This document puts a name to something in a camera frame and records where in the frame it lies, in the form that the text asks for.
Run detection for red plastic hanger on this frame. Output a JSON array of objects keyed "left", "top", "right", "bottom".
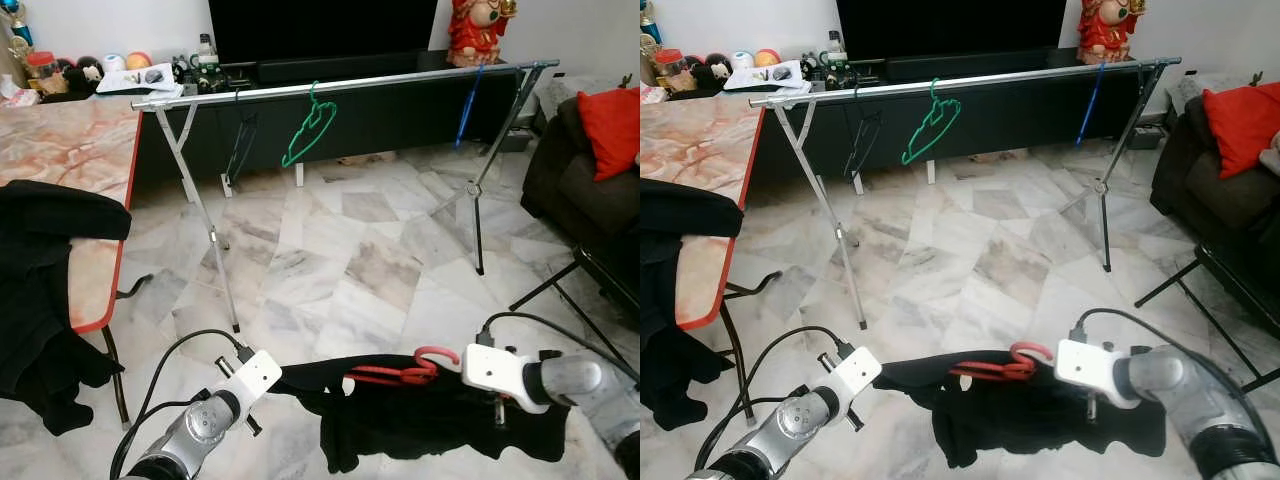
[
  {"left": 345, "top": 345, "right": 463, "bottom": 388},
  {"left": 948, "top": 342, "right": 1056, "bottom": 383}
]

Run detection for navy shirt white print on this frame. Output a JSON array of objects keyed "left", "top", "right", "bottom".
[
  {"left": 268, "top": 352, "right": 571, "bottom": 476},
  {"left": 872, "top": 348, "right": 1168, "bottom": 469}
]

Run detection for green plastic hanger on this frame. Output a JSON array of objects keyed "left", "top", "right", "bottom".
[
  {"left": 280, "top": 80, "right": 338, "bottom": 169},
  {"left": 900, "top": 78, "right": 963, "bottom": 167}
]

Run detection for blue plastic hanger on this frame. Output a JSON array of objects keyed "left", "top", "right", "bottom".
[
  {"left": 1076, "top": 63, "right": 1106, "bottom": 148},
  {"left": 455, "top": 65, "right": 485, "bottom": 149}
]

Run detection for black folding chair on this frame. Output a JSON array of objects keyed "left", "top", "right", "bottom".
[
  {"left": 508, "top": 245, "right": 641, "bottom": 386},
  {"left": 1135, "top": 240, "right": 1280, "bottom": 391}
]

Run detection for black shirt red stripe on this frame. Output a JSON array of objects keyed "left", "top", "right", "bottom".
[
  {"left": 0, "top": 180, "right": 133, "bottom": 436},
  {"left": 640, "top": 178, "right": 744, "bottom": 433}
]

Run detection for dark sofa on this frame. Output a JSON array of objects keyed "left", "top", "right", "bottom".
[
  {"left": 520, "top": 88, "right": 641, "bottom": 301},
  {"left": 1150, "top": 85, "right": 1280, "bottom": 291}
]

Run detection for marble pattern folding table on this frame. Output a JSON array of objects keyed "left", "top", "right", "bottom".
[
  {"left": 0, "top": 95, "right": 153, "bottom": 431},
  {"left": 640, "top": 92, "right": 784, "bottom": 426}
]

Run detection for red cushion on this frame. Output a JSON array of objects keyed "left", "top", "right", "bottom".
[
  {"left": 576, "top": 87, "right": 641, "bottom": 183},
  {"left": 1202, "top": 83, "right": 1280, "bottom": 181}
]

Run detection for lace covered side table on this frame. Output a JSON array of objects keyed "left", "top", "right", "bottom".
[
  {"left": 535, "top": 72, "right": 601, "bottom": 121},
  {"left": 1165, "top": 70, "right": 1236, "bottom": 116}
]

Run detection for red lid jar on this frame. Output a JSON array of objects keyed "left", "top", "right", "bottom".
[
  {"left": 655, "top": 48, "right": 689, "bottom": 91},
  {"left": 25, "top": 50, "right": 59, "bottom": 96}
]

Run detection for white paper stack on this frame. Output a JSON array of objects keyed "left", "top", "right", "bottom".
[
  {"left": 723, "top": 60, "right": 813, "bottom": 96},
  {"left": 95, "top": 62, "right": 186, "bottom": 98}
]

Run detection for black electronic gadgets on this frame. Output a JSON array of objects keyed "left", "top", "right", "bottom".
[
  {"left": 172, "top": 50, "right": 256, "bottom": 93},
  {"left": 800, "top": 48, "right": 886, "bottom": 91}
]

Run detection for red laughing Buddha statue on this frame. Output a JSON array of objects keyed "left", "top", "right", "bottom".
[
  {"left": 1076, "top": 0, "right": 1147, "bottom": 66},
  {"left": 445, "top": 0, "right": 518, "bottom": 69}
]

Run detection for black TV cabinet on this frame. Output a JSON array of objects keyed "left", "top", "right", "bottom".
[
  {"left": 130, "top": 50, "right": 531, "bottom": 186},
  {"left": 760, "top": 48, "right": 1161, "bottom": 181}
]

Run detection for black soundbar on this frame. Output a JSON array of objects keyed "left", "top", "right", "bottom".
[
  {"left": 885, "top": 50, "right": 1056, "bottom": 83},
  {"left": 255, "top": 52, "right": 426, "bottom": 84}
]

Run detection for black television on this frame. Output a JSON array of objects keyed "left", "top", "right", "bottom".
[
  {"left": 207, "top": 0, "right": 441, "bottom": 66},
  {"left": 836, "top": 0, "right": 1069, "bottom": 63}
]

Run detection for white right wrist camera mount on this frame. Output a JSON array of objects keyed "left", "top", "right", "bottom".
[
  {"left": 1055, "top": 339, "right": 1139, "bottom": 409},
  {"left": 462, "top": 343, "right": 546, "bottom": 415}
]

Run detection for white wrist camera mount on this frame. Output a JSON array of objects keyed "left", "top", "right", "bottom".
[
  {"left": 1055, "top": 339, "right": 1139, "bottom": 409},
  {"left": 818, "top": 345, "right": 883, "bottom": 406},
  {"left": 210, "top": 349, "right": 284, "bottom": 411},
  {"left": 462, "top": 343, "right": 546, "bottom": 415}
]

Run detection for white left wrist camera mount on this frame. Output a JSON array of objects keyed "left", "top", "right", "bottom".
[
  {"left": 210, "top": 349, "right": 284, "bottom": 411},
  {"left": 818, "top": 345, "right": 883, "bottom": 406}
]

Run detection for black wire hanger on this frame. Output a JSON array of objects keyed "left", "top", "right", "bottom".
[
  {"left": 222, "top": 90, "right": 261, "bottom": 186},
  {"left": 845, "top": 88, "right": 883, "bottom": 183}
]

